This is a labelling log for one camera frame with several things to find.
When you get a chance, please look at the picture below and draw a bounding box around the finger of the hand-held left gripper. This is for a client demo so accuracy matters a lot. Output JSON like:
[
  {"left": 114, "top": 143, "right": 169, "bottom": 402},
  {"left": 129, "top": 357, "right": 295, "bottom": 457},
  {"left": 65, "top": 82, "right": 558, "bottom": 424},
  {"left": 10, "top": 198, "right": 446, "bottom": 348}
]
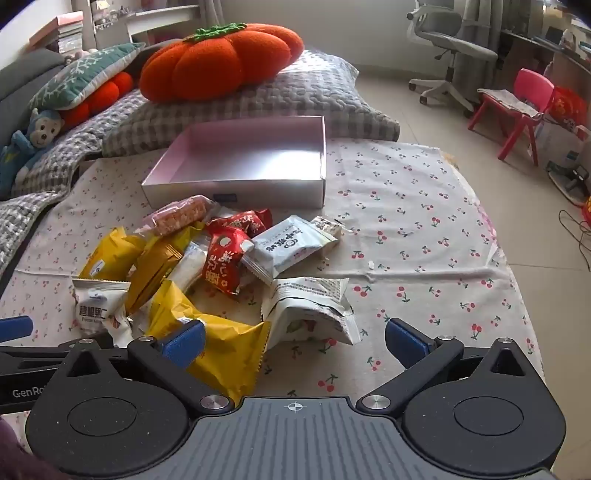
[
  {"left": 0, "top": 332, "right": 116, "bottom": 370},
  {"left": 0, "top": 316, "right": 34, "bottom": 343}
]

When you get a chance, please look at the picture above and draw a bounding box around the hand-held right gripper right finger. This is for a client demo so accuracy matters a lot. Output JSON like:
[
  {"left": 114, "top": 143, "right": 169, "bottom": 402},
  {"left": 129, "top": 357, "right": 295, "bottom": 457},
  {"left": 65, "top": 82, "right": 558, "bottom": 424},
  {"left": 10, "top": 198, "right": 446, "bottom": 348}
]
[{"left": 359, "top": 318, "right": 543, "bottom": 411}]

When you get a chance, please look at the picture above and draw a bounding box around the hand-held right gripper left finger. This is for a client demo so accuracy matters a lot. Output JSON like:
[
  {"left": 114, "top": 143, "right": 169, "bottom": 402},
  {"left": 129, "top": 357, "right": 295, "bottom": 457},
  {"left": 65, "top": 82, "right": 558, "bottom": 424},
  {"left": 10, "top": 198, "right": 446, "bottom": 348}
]
[{"left": 48, "top": 319, "right": 235, "bottom": 413}]

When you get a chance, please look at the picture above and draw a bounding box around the yellow snack packet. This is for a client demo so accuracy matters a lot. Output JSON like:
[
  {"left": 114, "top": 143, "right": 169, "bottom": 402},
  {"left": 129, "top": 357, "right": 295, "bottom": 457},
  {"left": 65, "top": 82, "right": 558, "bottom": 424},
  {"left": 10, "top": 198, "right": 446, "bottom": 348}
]
[
  {"left": 145, "top": 280, "right": 272, "bottom": 407},
  {"left": 78, "top": 227, "right": 147, "bottom": 282}
]

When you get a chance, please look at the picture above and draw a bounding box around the clear rice cake packet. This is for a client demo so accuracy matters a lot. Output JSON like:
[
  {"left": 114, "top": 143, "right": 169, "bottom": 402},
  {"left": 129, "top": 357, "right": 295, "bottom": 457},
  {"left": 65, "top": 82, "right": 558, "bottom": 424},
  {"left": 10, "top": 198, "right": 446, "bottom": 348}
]
[{"left": 166, "top": 240, "right": 211, "bottom": 294}]

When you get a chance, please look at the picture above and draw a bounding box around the golden snack packet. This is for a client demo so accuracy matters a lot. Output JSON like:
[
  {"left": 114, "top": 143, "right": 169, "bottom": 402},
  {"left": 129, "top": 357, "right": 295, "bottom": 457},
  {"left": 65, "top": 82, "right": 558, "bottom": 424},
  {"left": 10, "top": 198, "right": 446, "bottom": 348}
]
[{"left": 124, "top": 224, "right": 204, "bottom": 317}]

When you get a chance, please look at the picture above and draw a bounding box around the white brown snack packet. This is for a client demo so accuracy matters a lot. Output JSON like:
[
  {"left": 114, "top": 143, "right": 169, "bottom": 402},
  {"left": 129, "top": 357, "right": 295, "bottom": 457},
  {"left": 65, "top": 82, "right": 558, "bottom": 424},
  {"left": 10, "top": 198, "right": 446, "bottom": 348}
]
[{"left": 71, "top": 278, "right": 134, "bottom": 349}]

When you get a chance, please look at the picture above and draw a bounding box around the red snack packet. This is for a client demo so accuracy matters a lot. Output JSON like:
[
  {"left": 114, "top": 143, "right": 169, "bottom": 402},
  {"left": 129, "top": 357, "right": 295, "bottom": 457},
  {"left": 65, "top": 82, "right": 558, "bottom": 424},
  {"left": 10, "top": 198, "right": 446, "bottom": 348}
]
[
  {"left": 205, "top": 209, "right": 274, "bottom": 245},
  {"left": 202, "top": 225, "right": 256, "bottom": 296}
]

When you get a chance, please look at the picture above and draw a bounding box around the pink snack packet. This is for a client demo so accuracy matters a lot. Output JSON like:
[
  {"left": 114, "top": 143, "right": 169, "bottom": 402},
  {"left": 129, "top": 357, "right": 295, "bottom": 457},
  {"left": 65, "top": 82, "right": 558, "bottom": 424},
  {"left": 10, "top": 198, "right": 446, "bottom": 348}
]
[{"left": 139, "top": 195, "right": 215, "bottom": 237}]

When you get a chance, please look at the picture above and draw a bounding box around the white black print snack packet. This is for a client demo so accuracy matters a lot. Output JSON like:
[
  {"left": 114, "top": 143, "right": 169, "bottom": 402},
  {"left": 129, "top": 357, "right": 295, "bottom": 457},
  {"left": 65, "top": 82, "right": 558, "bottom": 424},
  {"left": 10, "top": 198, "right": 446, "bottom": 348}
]
[{"left": 240, "top": 215, "right": 339, "bottom": 284}]

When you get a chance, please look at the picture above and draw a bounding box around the pink cardboard box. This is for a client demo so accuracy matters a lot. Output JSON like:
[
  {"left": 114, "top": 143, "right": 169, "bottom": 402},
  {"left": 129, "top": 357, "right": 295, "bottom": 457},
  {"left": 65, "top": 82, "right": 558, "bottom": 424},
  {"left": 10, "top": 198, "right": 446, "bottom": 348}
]
[{"left": 141, "top": 115, "right": 327, "bottom": 209}]

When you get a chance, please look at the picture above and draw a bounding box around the person's left forearm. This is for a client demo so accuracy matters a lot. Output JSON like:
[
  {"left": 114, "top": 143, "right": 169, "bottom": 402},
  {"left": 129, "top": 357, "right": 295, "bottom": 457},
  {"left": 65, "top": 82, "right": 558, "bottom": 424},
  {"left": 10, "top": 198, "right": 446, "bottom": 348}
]
[{"left": 0, "top": 415, "right": 65, "bottom": 480}]

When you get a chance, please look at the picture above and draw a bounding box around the cherry print bed sheet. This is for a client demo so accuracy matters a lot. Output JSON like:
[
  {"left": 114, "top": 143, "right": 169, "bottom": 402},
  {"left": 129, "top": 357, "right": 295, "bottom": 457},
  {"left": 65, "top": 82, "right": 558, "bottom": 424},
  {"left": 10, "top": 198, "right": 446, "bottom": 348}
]
[{"left": 0, "top": 138, "right": 546, "bottom": 462}]

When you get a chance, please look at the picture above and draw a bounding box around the grey checked blanket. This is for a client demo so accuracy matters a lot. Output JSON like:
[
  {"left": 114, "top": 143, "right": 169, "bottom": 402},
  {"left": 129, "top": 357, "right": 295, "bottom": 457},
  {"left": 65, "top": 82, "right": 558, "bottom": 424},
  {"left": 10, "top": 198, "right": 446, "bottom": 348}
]
[{"left": 0, "top": 88, "right": 153, "bottom": 278}]

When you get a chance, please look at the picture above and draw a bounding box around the blue monkey plush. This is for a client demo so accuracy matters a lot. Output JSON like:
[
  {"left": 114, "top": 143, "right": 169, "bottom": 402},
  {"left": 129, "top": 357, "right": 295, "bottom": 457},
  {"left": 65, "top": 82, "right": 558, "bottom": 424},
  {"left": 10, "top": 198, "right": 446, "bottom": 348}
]
[{"left": 0, "top": 108, "right": 65, "bottom": 199}]

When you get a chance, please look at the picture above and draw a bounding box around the black device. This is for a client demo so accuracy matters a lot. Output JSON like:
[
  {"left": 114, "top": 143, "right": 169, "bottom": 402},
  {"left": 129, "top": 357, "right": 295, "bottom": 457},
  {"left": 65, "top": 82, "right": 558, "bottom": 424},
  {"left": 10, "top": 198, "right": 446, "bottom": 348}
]
[{"left": 547, "top": 161, "right": 591, "bottom": 197}]

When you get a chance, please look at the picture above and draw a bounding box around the white shopping bag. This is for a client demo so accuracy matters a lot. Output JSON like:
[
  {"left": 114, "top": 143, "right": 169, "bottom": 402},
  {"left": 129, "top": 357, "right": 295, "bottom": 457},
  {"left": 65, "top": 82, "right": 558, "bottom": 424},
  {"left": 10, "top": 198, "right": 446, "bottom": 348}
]
[{"left": 533, "top": 115, "right": 587, "bottom": 176}]

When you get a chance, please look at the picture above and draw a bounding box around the dark grey cushion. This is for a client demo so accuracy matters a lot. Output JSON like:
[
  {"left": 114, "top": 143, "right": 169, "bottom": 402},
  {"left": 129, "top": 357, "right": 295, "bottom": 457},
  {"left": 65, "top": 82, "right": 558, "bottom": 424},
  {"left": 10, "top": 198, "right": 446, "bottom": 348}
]
[{"left": 0, "top": 48, "right": 65, "bottom": 116}]

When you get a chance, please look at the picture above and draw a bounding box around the grey checked pillow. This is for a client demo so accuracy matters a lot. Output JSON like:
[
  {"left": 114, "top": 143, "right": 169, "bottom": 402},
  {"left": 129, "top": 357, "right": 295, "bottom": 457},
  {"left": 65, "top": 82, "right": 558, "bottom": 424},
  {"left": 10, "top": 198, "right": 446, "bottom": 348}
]
[{"left": 102, "top": 51, "right": 402, "bottom": 158}]

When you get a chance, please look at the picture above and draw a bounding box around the green snowflake cushion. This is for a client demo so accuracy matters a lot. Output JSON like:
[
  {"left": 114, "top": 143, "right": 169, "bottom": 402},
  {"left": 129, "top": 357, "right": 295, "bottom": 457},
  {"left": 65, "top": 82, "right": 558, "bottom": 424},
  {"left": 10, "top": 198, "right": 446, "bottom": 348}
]
[{"left": 28, "top": 42, "right": 146, "bottom": 112}]

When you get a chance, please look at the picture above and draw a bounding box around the paper on chair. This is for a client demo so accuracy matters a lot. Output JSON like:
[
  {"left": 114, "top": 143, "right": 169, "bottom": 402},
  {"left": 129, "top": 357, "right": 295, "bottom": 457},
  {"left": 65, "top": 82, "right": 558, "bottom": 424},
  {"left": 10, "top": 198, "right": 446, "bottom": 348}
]
[{"left": 478, "top": 88, "right": 543, "bottom": 123}]

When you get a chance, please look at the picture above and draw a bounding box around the small orange lobed cushion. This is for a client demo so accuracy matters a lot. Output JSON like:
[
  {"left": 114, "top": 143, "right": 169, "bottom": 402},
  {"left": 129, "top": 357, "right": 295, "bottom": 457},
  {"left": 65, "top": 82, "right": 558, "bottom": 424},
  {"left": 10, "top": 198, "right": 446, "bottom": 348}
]
[{"left": 60, "top": 71, "right": 134, "bottom": 130}]

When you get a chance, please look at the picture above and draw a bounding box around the orange pumpkin cushion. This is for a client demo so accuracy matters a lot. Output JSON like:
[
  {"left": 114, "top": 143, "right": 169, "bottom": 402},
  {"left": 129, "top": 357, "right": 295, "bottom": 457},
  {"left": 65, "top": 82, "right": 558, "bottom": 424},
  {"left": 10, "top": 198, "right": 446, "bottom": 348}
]
[{"left": 139, "top": 23, "right": 305, "bottom": 103}]

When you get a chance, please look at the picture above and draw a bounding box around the red gift bag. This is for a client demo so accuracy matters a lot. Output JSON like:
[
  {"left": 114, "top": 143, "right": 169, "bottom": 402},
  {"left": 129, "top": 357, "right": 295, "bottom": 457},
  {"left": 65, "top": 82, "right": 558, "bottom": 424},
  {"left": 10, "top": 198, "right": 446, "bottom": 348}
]
[{"left": 549, "top": 85, "right": 591, "bottom": 136}]

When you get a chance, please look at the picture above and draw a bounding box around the pink child chair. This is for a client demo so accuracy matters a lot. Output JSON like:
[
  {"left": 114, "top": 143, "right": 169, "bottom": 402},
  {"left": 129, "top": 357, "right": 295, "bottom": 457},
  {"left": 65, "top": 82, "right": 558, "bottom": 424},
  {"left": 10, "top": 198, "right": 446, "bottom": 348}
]
[{"left": 468, "top": 68, "right": 555, "bottom": 167}]

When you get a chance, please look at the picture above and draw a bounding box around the stack of books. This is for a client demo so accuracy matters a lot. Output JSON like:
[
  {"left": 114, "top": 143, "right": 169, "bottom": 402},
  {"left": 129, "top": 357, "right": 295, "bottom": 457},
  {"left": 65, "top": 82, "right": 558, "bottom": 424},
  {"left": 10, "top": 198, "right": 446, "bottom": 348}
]
[{"left": 30, "top": 16, "right": 86, "bottom": 54}]

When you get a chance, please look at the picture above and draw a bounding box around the grey office chair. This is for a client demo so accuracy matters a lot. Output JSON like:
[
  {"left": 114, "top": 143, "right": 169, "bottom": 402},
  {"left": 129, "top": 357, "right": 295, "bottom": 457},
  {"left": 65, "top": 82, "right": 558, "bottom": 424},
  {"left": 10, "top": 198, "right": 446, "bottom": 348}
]
[{"left": 406, "top": 0, "right": 499, "bottom": 116}]

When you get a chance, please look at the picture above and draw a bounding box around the wooden desk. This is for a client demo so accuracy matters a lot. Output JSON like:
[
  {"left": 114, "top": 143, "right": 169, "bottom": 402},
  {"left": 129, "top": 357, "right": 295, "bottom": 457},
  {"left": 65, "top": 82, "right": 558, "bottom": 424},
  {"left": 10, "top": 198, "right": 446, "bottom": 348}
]
[{"left": 501, "top": 25, "right": 591, "bottom": 95}]

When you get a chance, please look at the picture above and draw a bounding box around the white shelf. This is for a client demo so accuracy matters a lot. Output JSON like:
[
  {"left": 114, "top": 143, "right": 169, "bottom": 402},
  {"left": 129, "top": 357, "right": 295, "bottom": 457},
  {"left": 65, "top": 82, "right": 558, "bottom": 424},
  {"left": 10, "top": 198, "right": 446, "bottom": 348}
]
[{"left": 83, "top": 0, "right": 222, "bottom": 47}]

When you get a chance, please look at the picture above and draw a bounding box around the grey curtain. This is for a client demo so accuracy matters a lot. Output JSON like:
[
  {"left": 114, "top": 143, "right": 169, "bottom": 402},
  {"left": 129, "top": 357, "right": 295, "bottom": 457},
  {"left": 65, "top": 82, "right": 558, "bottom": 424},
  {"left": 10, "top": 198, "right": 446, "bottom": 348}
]
[{"left": 462, "top": 0, "right": 509, "bottom": 40}]

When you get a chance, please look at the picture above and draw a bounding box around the black cable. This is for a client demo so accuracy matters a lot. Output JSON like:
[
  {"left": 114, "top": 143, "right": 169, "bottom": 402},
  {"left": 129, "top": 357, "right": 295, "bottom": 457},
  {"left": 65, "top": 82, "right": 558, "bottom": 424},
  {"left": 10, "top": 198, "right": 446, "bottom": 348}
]
[{"left": 556, "top": 208, "right": 591, "bottom": 273}]

